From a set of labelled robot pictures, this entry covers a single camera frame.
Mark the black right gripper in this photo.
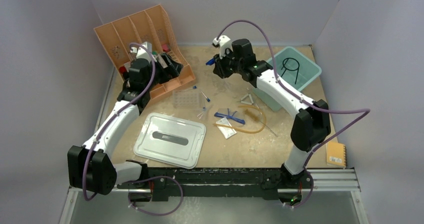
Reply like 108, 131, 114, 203
214, 48, 244, 79

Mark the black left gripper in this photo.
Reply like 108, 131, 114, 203
144, 53, 182, 92

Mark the blue hexagonal plastic piece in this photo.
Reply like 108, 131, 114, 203
205, 58, 216, 66

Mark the brown test tube brush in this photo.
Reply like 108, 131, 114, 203
238, 104, 278, 137

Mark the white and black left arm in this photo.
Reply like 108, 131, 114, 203
67, 51, 183, 201

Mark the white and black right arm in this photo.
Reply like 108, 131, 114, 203
208, 35, 331, 188

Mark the blue-capped test tube by organizer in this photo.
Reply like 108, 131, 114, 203
183, 85, 197, 91

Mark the clear test tube rack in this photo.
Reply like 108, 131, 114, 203
172, 89, 202, 109

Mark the red black item in organizer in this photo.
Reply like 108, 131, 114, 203
118, 62, 131, 75

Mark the peach plastic desk organizer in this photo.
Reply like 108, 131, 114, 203
93, 4, 196, 103

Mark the mint green plastic bin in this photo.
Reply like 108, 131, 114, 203
252, 46, 323, 113

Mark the blue-capped test tube angled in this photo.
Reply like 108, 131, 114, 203
200, 90, 211, 103

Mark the amber rubber tubing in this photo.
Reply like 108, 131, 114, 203
213, 104, 267, 134

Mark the white plastic bin lid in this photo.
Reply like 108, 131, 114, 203
133, 112, 207, 169

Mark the white small plastic packet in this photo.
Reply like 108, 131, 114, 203
215, 117, 237, 140

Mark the yellow spiral notebook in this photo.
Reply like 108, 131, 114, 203
326, 141, 347, 169

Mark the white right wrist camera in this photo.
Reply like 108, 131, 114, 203
212, 35, 232, 59

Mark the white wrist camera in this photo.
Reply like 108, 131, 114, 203
129, 41, 156, 64
212, 35, 232, 59

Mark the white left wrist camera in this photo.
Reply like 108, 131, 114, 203
129, 41, 156, 64

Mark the black wire tripod ring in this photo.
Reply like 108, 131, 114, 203
280, 56, 300, 85

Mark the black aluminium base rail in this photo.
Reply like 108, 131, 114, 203
118, 167, 313, 204

